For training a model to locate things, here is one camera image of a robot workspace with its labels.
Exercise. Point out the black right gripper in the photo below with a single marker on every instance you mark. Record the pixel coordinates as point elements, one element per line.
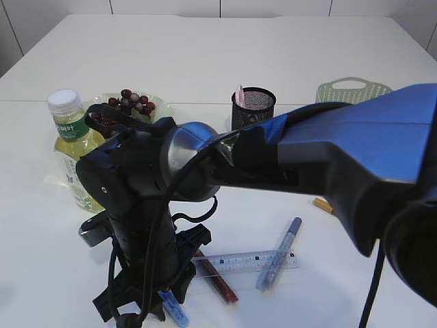
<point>129,175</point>

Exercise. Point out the blue safety scissors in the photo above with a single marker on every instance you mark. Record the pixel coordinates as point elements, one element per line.
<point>174,308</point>

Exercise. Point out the clear plastic ruler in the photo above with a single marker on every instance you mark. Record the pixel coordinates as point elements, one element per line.
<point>247,262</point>

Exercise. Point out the yellow tea drink bottle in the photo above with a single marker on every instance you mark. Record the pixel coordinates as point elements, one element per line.
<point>75,139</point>

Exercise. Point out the purple artificial grape bunch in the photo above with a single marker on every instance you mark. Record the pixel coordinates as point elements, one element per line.
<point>133,102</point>

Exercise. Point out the gold glitter marker pen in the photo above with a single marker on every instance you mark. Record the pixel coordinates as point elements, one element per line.
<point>323,204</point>

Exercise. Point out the pink purple safety scissors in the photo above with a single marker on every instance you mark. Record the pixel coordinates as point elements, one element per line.
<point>239,97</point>

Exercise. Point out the red glitter marker pen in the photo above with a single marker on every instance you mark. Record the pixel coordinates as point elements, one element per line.
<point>215,279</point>

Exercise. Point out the blue glitter marker pen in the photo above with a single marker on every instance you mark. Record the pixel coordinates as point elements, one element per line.
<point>271,271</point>

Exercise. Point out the green glass wavy plate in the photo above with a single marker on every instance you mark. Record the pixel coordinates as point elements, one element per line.
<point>164,109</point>

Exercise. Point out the black mesh pen holder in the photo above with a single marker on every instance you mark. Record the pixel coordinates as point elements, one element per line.
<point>259,107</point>

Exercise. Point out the green plastic woven basket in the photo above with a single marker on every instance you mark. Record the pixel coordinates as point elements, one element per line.
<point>351,90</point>

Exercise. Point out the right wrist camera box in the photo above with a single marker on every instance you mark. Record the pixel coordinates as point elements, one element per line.
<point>95,230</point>

